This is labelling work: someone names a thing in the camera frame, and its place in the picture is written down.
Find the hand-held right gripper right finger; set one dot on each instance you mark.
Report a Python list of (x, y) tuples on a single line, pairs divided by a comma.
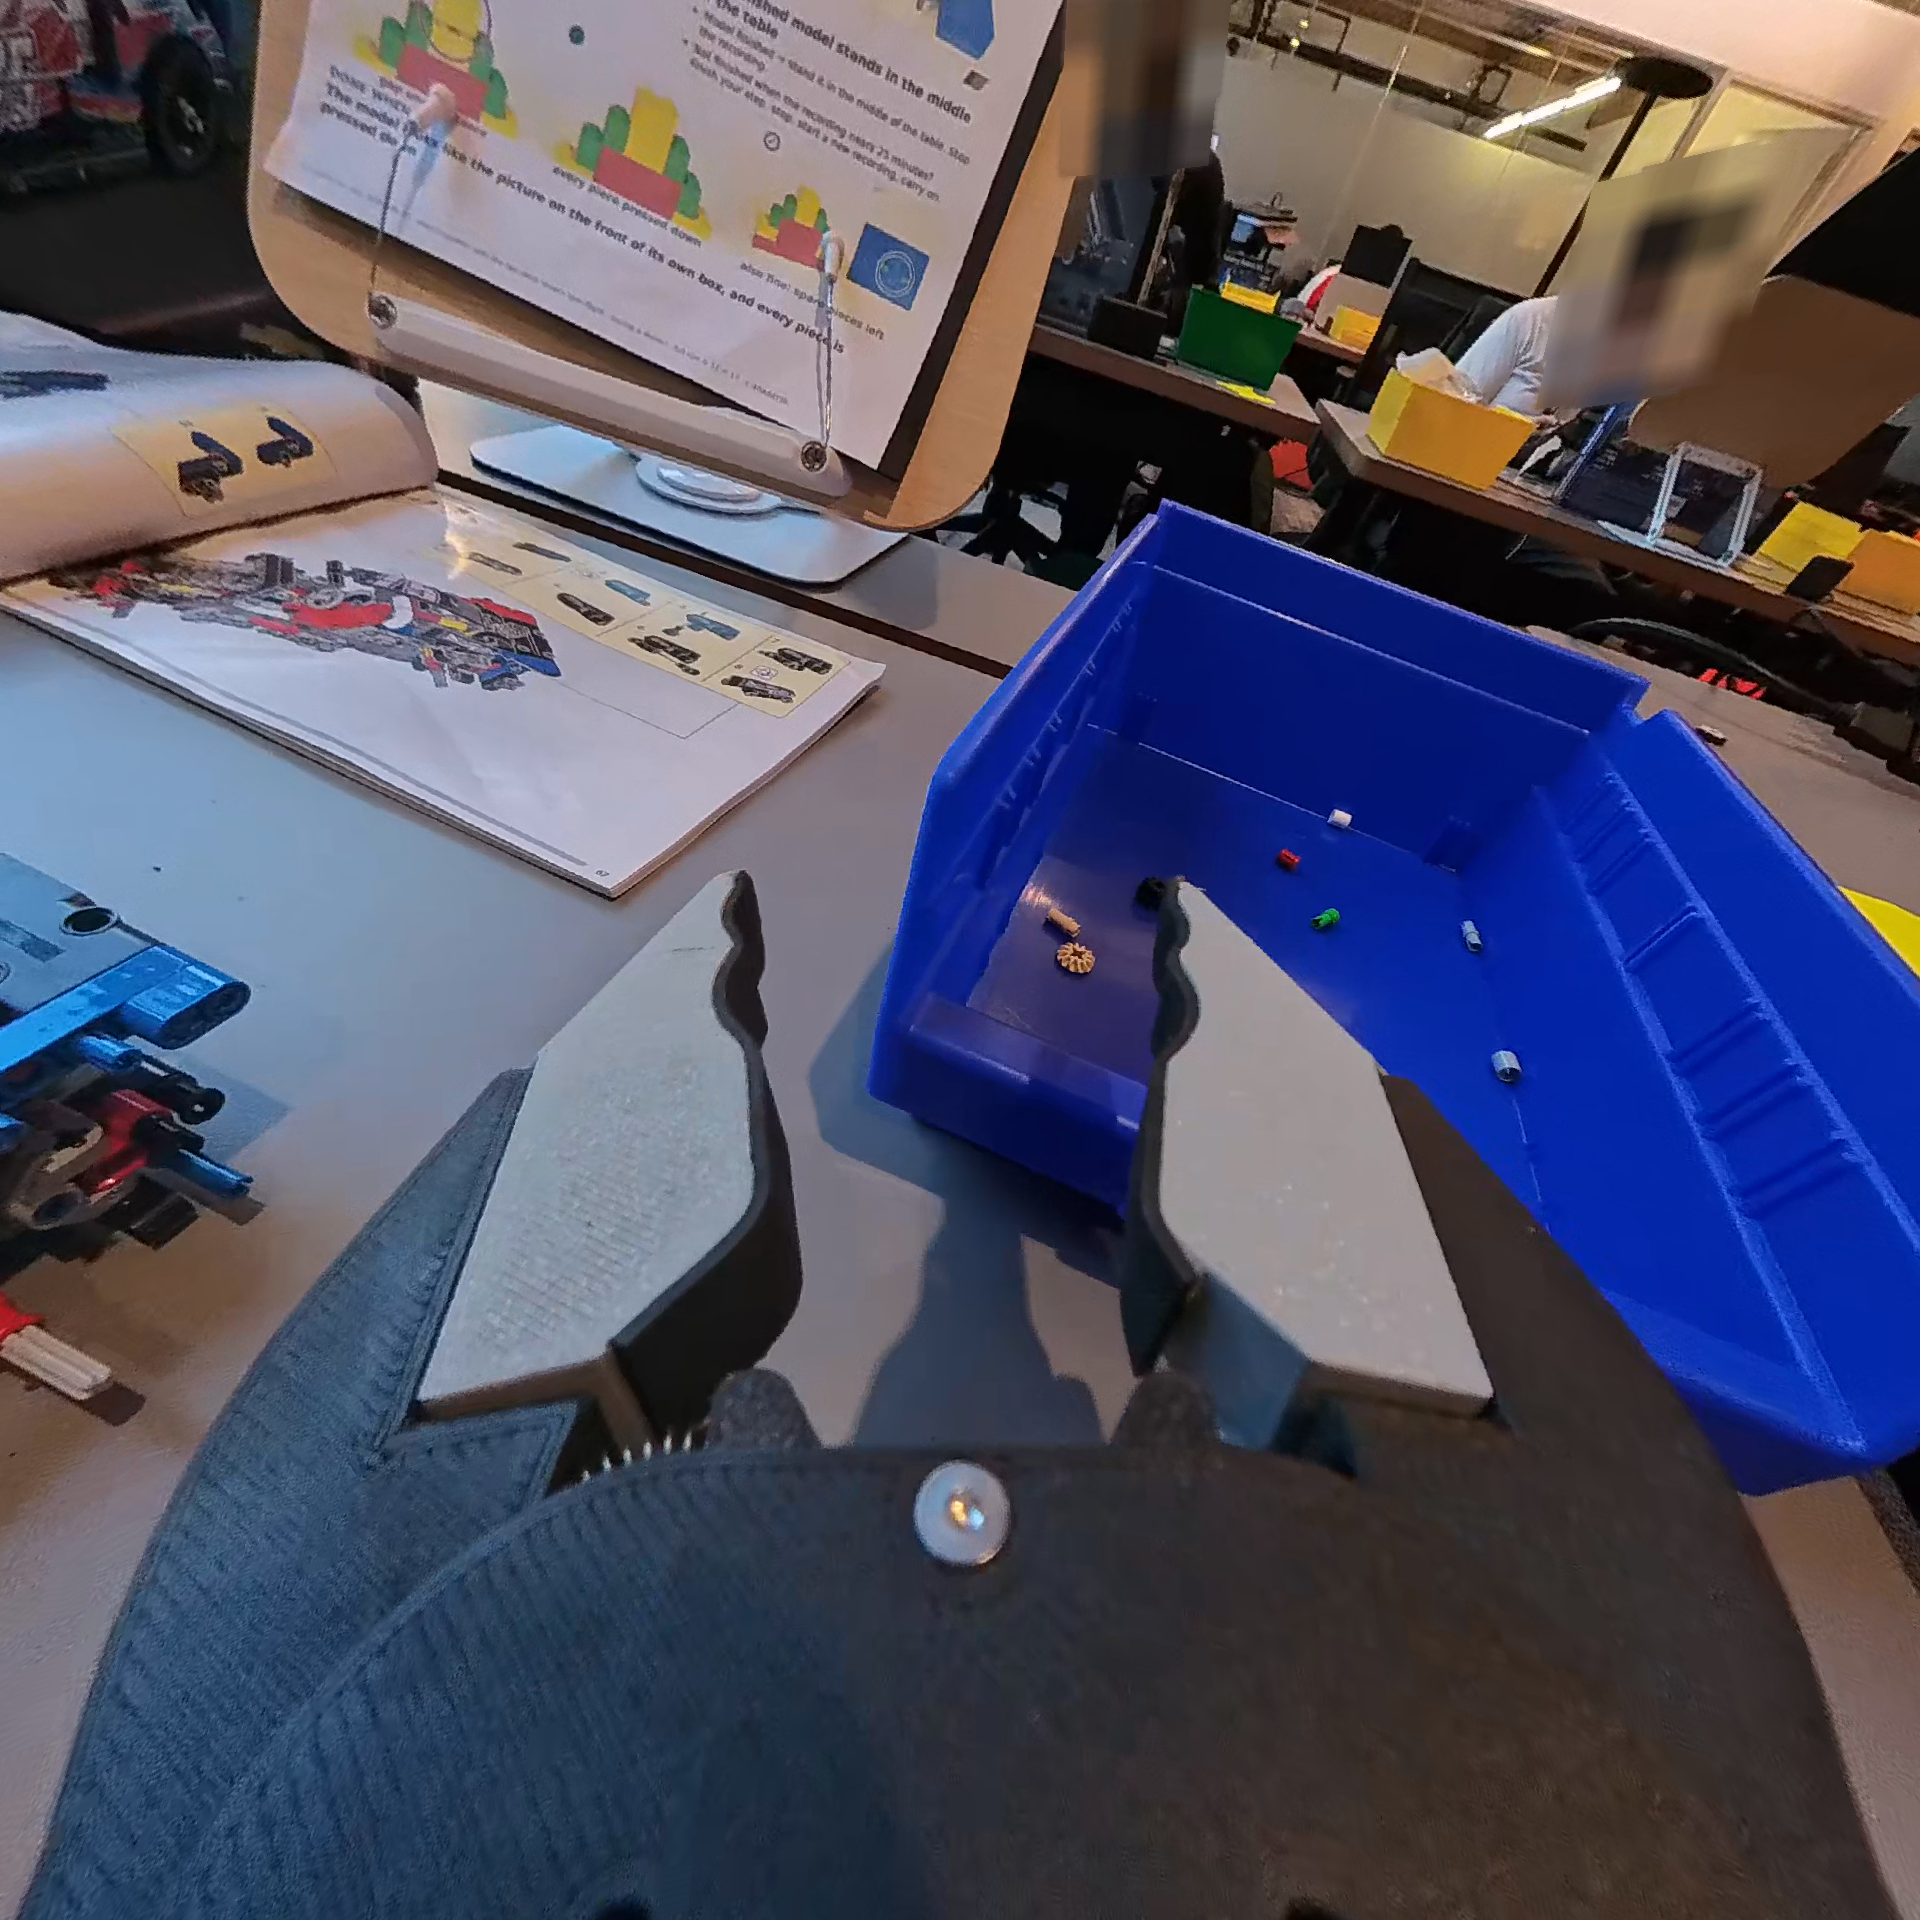
[(1306, 1201)]

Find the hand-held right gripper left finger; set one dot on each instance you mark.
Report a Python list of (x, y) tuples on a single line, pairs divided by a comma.
[(614, 1172)]

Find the blue storage bin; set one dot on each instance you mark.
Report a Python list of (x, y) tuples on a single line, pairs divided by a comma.
[(1723, 974)]

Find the brick car chassis model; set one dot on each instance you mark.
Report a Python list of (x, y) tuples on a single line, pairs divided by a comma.
[(76, 961)]

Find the building instruction booklet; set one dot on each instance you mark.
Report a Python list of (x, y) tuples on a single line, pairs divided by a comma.
[(374, 721)]

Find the yellow paper sheet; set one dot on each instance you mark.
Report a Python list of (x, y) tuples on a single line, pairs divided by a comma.
[(1886, 931)]

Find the brown wooden table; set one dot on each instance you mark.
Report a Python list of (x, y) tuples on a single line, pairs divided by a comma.
[(1620, 539), (1109, 359)]

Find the yellow storage bin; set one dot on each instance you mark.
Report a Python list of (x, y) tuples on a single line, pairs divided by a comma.
[(1446, 436)]

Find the clear acrylic sign holder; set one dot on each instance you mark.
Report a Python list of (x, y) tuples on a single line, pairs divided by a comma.
[(1704, 495)]

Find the green storage bin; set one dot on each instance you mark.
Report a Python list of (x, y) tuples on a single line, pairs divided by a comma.
[(1237, 339)]

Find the printed instruction sheet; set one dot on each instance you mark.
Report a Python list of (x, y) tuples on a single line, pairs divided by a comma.
[(675, 225)]

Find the ceiling light strip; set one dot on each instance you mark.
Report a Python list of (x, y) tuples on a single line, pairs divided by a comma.
[(1552, 108)]

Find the black floor lamp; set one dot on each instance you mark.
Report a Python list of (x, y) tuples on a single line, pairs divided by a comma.
[(1658, 79)]

